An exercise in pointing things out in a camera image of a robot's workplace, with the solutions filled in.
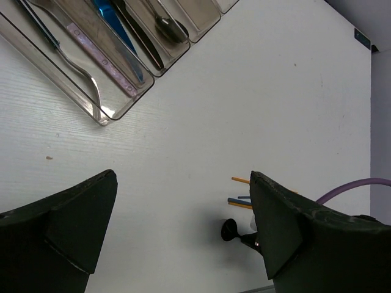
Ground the pink handled fork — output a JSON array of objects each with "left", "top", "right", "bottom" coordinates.
[{"left": 31, "top": 1, "right": 137, "bottom": 98}]

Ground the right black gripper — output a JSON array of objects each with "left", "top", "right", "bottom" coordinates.
[{"left": 241, "top": 215, "right": 263, "bottom": 255}]

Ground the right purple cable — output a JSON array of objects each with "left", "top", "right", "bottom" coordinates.
[{"left": 315, "top": 178, "right": 391, "bottom": 204}]

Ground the black spoon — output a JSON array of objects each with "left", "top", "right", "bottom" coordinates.
[
  {"left": 146, "top": 1, "right": 189, "bottom": 44},
  {"left": 221, "top": 219, "right": 242, "bottom": 242}
]

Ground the clear compartment organizer tray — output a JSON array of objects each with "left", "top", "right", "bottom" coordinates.
[{"left": 1, "top": 1, "right": 235, "bottom": 126}]

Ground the orange chopstick lower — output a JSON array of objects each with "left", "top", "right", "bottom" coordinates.
[{"left": 228, "top": 201, "right": 252, "bottom": 210}]

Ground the blue knife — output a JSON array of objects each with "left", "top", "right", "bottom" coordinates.
[{"left": 92, "top": 0, "right": 144, "bottom": 84}]

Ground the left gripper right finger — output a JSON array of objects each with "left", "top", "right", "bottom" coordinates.
[{"left": 250, "top": 172, "right": 390, "bottom": 292}]

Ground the orange black chopstick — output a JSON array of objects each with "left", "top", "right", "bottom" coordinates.
[{"left": 231, "top": 176, "right": 298, "bottom": 194}]

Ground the black knife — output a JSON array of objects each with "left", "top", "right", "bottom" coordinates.
[{"left": 112, "top": 0, "right": 164, "bottom": 71}]

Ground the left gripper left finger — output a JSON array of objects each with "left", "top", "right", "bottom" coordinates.
[{"left": 1, "top": 170, "right": 118, "bottom": 292}]

